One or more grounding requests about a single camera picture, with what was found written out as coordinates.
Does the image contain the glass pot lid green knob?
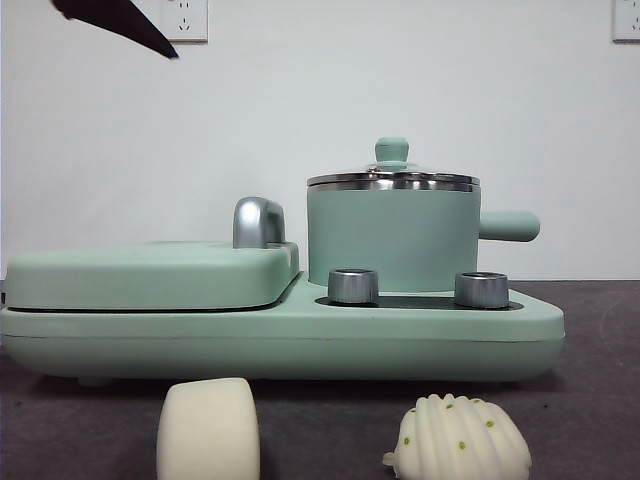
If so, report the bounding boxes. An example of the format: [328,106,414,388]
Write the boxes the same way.
[306,137,481,187]

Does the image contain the smooth white steamed bun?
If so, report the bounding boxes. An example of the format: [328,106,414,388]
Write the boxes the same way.
[156,377,261,480]

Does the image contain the ridged white bun green dots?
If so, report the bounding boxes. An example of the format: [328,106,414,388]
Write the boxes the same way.
[382,393,533,480]

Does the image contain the green grill lid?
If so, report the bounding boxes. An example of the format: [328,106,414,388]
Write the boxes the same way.
[7,240,301,309]

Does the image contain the silver control knob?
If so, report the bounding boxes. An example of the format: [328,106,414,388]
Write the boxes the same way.
[327,268,380,305]
[453,271,510,308]

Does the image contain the green breakfast machine base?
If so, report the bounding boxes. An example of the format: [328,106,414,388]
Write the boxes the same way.
[0,272,566,389]

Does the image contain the white wall socket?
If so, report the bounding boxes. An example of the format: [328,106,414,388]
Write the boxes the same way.
[612,0,640,44]
[160,0,209,44]

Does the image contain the chrome grill lid handle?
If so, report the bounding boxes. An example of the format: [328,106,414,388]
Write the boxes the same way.
[232,197,287,250]

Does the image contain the green pot with handle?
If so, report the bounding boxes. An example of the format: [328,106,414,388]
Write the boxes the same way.
[306,179,541,296]

